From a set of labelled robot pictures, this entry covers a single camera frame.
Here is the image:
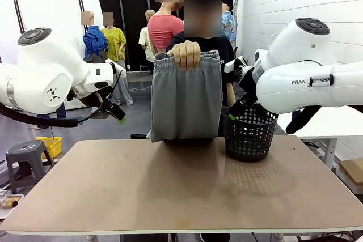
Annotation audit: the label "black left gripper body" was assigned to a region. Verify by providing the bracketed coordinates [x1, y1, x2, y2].
[92, 90, 115, 112]

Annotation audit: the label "wide white backdrop screen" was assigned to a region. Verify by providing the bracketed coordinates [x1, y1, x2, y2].
[0, 0, 83, 111]

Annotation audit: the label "black floor cables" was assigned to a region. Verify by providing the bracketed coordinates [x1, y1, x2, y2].
[309, 231, 353, 242]

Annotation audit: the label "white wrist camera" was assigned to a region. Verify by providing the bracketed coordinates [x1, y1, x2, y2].
[105, 58, 127, 76]
[223, 56, 250, 75]

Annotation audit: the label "yellow plastic crate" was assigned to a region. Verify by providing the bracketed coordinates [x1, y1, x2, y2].
[36, 136, 63, 160]

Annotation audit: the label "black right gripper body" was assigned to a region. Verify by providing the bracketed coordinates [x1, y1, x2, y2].
[231, 66, 258, 104]

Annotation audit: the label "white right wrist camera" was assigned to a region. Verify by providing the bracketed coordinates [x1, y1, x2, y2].
[223, 56, 250, 75]

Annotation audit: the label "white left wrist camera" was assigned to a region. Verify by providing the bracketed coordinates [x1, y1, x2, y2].
[105, 58, 127, 76]

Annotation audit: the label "grey plastic stool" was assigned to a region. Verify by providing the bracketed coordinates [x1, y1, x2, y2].
[5, 140, 55, 194]

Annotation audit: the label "person's right hand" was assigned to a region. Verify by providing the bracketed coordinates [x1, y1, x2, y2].
[170, 41, 202, 71]

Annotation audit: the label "black perforated plastic basket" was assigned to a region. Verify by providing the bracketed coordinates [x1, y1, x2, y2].
[221, 102, 280, 163]

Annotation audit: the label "mannequin in cream shirt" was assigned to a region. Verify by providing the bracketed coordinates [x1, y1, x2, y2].
[138, 9, 157, 63]

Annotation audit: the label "person in black T-shirt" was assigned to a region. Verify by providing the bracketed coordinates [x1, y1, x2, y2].
[166, 0, 237, 141]

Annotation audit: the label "black left arm cable sleeve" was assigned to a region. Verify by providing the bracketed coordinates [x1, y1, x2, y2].
[0, 102, 79, 128]

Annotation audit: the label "white tray with brown items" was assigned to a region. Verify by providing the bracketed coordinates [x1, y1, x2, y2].
[0, 193, 25, 219]

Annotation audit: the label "brown cardboard box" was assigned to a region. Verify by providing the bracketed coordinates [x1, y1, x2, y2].
[338, 156, 363, 194]

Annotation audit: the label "mannequin in floral shirt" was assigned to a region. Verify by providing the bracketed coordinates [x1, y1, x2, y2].
[221, 2, 239, 52]

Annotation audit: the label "mannequin in yellow shirt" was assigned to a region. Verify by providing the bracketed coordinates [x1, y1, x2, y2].
[101, 11, 134, 106]

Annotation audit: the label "person's left forearm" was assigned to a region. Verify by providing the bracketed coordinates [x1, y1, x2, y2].
[226, 81, 237, 108]

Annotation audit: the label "grey shorts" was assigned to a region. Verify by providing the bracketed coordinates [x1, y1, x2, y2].
[150, 49, 223, 144]

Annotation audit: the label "black folding partition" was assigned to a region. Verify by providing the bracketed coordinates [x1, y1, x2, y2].
[97, 0, 238, 72]

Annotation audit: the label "mannequin in blue shirt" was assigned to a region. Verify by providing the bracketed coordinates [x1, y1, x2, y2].
[82, 11, 110, 65]

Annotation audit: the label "half mannequin in blue jeans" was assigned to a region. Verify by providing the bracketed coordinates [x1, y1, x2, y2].
[35, 102, 68, 130]

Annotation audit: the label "mannequin in pink top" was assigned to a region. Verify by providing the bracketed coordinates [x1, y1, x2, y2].
[147, 0, 186, 56]

